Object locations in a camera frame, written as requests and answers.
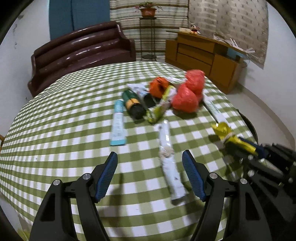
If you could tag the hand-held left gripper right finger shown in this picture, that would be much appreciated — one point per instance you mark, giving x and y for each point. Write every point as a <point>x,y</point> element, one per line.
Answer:
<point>193,176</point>

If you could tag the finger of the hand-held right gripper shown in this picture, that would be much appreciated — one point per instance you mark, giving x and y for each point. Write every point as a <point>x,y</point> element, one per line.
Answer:
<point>266,171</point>
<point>254,148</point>

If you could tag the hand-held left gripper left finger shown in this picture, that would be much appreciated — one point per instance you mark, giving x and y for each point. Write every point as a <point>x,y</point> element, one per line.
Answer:
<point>107,176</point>

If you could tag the yellow foil wrapper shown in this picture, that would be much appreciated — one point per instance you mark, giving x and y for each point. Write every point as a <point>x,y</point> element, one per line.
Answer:
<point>222,130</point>

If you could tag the white green wrapper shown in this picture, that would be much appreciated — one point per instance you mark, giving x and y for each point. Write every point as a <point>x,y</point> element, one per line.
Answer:
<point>212,109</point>

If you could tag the orange plastic bag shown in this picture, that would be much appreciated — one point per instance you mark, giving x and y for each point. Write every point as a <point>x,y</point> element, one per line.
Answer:
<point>157,87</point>

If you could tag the light blue tube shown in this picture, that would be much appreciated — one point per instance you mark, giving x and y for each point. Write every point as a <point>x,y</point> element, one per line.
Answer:
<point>118,125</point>

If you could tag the green checked tablecloth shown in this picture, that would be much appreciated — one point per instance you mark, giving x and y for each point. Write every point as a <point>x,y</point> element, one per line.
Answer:
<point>69,115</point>

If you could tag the green yellow snack wrapper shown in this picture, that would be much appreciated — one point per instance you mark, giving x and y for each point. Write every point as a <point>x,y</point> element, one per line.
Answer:
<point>159,109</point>

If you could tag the red plastic bag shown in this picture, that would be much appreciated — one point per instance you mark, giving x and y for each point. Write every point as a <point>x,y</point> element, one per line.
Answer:
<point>195,80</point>
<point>185,99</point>

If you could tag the silver open pouch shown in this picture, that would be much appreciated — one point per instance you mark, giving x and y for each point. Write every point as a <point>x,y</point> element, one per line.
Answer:
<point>148,99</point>

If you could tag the white squeezed tube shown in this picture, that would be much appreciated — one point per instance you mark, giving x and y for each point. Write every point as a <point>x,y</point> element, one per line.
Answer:
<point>136,88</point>

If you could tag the light blue box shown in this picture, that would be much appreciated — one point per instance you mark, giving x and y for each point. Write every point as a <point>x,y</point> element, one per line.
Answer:
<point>233,53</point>

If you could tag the pile of white papers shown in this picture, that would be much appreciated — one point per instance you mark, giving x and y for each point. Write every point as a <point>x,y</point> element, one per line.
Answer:
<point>231,42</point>

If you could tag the wooden cabinet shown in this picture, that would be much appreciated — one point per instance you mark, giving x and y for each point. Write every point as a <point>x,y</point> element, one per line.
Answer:
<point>196,53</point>

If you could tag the wooden chair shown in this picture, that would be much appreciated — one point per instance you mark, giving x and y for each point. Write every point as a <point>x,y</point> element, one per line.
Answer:
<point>1,139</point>

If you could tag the black metal plant stand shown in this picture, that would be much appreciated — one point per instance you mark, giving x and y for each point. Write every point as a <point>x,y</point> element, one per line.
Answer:
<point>149,56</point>

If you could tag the dark brown leather sofa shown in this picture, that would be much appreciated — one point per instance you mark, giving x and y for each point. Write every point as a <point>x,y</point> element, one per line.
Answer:
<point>81,51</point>

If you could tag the beige patterned curtain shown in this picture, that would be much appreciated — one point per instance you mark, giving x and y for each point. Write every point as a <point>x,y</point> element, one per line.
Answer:
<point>231,18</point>

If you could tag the mouse plush toy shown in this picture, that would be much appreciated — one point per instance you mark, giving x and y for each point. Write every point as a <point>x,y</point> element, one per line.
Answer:
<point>194,29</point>

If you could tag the beige tissue box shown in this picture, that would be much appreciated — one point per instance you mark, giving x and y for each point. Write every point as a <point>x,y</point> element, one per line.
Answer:
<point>183,30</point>

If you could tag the striped curtain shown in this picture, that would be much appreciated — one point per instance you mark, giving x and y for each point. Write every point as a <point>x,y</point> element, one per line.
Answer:
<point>124,18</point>

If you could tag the blue door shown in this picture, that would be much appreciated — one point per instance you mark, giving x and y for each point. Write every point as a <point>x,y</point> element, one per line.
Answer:
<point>60,18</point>

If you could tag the potted plant orange pot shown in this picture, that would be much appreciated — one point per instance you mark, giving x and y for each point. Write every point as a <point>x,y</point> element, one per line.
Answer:
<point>148,11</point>

